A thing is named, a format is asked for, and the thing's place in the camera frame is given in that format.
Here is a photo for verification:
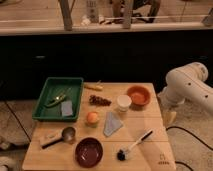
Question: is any grey folded cloth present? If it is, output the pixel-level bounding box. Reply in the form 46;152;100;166
103;112;123;137

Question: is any orange plastic bowl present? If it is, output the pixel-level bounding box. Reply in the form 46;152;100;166
127;86;151;106

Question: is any orange fruit toy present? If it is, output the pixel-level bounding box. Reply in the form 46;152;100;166
86;112;99;126

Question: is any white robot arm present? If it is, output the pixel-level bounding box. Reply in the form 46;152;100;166
157;62;213;127

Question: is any dark purple grape bunch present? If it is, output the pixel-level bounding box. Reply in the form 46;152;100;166
89;95;111;106

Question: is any dark red bowl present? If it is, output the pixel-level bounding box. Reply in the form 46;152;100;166
75;137;103;168

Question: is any green utensil in tray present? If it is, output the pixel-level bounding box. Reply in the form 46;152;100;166
46;90;68;108

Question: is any black floor cable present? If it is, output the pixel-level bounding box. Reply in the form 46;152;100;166
166;125;213;171

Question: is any green plastic tray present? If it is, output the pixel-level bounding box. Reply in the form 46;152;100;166
32;77;84;122

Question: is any white paper cup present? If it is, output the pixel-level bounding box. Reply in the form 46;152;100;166
117;95;132;112

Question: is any metal measuring cup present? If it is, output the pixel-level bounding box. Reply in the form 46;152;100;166
40;127;76;149

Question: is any black and white dish brush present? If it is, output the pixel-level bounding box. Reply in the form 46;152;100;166
116;130;153;161

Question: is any grey sponge in tray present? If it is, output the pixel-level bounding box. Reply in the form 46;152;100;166
61;101;73;117

